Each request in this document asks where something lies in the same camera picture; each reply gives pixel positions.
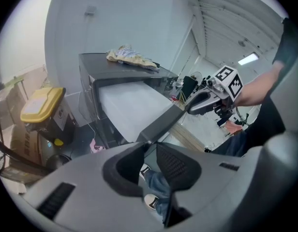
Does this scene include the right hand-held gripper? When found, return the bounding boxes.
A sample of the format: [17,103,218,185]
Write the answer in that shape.
[187,66,244,118]

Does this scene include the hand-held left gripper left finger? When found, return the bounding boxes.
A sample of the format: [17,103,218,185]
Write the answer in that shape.
[23,141,164,232]

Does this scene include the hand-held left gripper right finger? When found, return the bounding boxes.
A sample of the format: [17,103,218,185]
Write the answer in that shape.
[155,142,263,232]

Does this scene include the person's right forearm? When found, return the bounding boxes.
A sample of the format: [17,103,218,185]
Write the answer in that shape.
[234,62,284,107]

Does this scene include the cardboard boxes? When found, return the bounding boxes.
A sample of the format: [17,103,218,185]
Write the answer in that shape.
[0,80,29,131]

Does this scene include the black rectangular panel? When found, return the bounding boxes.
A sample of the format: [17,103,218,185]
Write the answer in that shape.
[181,75,199,104]

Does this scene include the slatted wooden mat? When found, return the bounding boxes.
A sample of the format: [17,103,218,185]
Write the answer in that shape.
[168,122,206,153]

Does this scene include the pink cloth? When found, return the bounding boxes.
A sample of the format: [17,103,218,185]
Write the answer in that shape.
[89,139,106,154]

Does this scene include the blue jeans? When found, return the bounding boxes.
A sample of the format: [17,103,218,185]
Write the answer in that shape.
[143,129,251,223]

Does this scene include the white sneaker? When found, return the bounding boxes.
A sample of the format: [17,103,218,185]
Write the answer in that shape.
[144,193,161,212]
[139,164,152,179]

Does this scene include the long ceiling light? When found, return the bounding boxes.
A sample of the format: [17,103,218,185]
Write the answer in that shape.
[237,52,260,66]

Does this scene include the person's black shirt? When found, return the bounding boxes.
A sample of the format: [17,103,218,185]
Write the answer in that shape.
[240,17,298,150]

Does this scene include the yellow cloth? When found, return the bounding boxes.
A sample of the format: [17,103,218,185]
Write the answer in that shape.
[105,44,161,71]

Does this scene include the printed cardboard box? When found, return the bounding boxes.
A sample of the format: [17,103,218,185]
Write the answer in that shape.
[8,123,50,167]

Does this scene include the checkered white cloth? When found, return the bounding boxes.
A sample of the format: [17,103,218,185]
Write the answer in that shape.
[117,45,140,58]

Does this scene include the yellow-lidded black bin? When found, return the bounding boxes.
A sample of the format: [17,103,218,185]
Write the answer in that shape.
[20,86,76,147]

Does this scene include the white cable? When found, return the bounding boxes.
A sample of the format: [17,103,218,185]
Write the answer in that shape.
[77,90,97,140]

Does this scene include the grey wall socket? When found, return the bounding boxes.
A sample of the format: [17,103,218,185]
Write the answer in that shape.
[84,5,97,16]

